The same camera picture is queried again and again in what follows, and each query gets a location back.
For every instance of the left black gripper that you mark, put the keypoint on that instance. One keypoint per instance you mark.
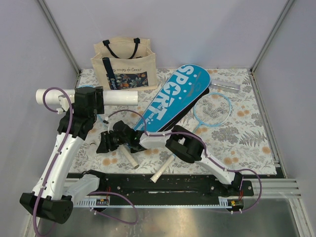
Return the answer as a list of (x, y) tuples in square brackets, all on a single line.
[(100, 99)]

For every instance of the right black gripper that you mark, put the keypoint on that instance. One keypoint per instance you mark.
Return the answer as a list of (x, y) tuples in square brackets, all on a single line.
[(106, 144)]

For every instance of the blue badminton racket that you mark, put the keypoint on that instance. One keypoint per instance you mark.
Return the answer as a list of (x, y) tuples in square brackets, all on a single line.
[(121, 148), (213, 110)]

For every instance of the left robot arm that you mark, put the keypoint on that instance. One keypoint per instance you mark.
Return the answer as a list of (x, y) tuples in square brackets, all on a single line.
[(50, 199)]

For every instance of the white slotted cable duct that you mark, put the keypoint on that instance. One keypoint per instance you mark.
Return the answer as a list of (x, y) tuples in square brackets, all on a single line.
[(93, 203)]

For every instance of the right blue badminton racket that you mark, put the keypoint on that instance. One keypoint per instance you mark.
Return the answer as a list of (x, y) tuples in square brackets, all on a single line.
[(213, 110)]

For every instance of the beige canvas tote bag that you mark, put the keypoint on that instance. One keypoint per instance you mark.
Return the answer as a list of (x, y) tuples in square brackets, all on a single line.
[(125, 63)]

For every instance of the right aluminium frame post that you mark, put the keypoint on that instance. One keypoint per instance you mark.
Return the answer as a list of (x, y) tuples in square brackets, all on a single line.
[(277, 25)]

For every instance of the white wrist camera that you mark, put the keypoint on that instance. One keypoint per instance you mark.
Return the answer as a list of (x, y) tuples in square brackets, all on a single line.
[(64, 102), (107, 122)]

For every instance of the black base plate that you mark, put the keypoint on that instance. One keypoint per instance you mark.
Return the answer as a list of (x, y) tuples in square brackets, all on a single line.
[(170, 189)]

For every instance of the left blue badminton racket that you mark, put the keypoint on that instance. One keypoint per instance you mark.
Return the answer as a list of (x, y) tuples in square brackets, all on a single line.
[(121, 148)]

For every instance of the white shuttlecock tube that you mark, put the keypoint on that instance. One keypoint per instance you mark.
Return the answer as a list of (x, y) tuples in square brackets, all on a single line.
[(111, 97)]

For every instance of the blue sport racket cover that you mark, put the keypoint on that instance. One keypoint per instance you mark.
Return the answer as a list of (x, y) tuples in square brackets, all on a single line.
[(183, 88)]

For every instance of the aluminium frame post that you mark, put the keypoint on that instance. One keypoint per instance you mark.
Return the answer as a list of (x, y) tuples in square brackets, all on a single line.
[(277, 25), (51, 21)]

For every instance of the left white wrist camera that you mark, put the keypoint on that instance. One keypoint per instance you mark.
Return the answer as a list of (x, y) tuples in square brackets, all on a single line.
[(64, 102)]

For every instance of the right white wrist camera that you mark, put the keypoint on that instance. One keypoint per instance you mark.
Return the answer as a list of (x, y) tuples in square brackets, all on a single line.
[(107, 122)]

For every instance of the left aluminium frame post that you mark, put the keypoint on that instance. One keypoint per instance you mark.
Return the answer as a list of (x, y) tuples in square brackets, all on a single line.
[(51, 21)]

